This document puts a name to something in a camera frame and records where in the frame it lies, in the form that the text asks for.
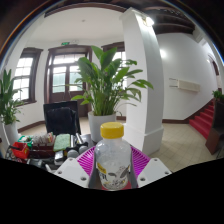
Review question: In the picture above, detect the brown wooden double door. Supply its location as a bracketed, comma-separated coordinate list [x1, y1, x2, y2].
[43, 45, 93, 118]

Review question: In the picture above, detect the brown tray with snack jars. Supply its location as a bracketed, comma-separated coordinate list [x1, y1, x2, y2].
[29, 132, 56, 158]

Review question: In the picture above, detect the red-carpeted staircase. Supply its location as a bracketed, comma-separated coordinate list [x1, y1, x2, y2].
[189, 98, 216, 140]

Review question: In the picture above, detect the leafy plant in white pot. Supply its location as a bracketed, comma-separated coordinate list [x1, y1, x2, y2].
[0, 68, 25, 144]
[70, 45, 155, 144]

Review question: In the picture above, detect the black chair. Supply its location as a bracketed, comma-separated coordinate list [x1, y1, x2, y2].
[43, 100, 82, 136]

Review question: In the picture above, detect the brown wooden stand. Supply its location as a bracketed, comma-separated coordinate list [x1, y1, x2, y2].
[204, 98, 224, 156]

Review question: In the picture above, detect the small green plant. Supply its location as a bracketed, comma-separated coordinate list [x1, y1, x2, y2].
[211, 89, 224, 101]

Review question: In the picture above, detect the white emergency wall lamp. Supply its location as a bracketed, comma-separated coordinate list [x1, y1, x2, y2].
[143, 15, 155, 27]

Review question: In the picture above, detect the white wall radiator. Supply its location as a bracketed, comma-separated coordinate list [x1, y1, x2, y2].
[168, 77, 202, 93]

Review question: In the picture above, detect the green cloth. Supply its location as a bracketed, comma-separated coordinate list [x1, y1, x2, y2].
[53, 133, 72, 153]

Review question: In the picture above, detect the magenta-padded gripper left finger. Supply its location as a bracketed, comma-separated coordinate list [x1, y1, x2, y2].
[54, 145, 100, 191]

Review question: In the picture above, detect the grey round ball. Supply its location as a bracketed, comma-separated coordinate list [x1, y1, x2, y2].
[66, 148, 79, 159]
[78, 144, 89, 155]

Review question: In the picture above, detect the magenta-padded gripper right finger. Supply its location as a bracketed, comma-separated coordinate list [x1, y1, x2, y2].
[129, 145, 172, 190]

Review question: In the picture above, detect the clear bottle with yellow cap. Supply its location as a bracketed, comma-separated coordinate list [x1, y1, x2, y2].
[94, 121, 133, 192]

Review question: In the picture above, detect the red plastic box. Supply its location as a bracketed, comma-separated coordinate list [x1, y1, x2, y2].
[11, 141, 31, 160]

